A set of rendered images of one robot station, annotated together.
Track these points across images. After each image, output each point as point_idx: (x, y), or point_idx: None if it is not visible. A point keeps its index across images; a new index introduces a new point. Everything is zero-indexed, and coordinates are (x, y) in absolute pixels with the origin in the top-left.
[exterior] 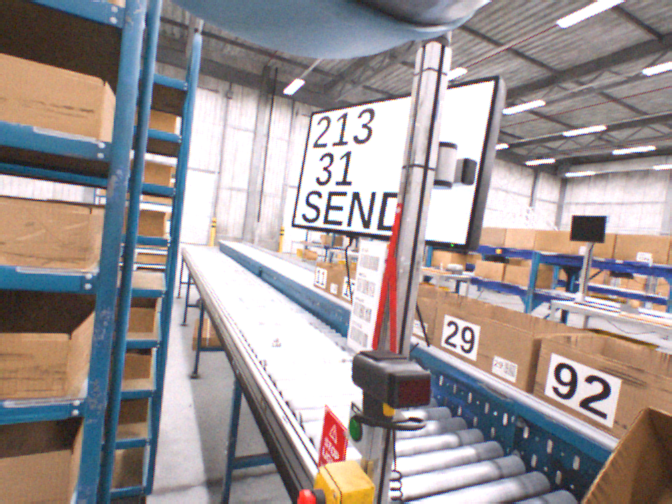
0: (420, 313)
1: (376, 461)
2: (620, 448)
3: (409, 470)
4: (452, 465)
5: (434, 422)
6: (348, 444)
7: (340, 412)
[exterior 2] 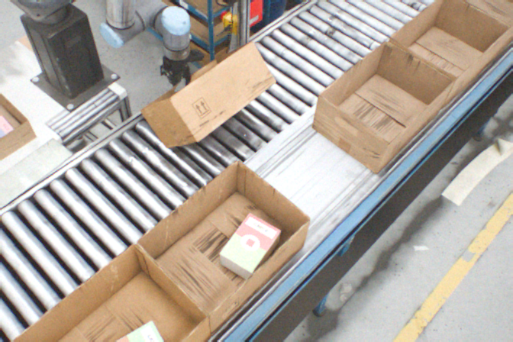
0: None
1: (237, 17)
2: (242, 46)
3: (301, 53)
4: (322, 69)
5: (356, 57)
6: (304, 30)
7: (330, 20)
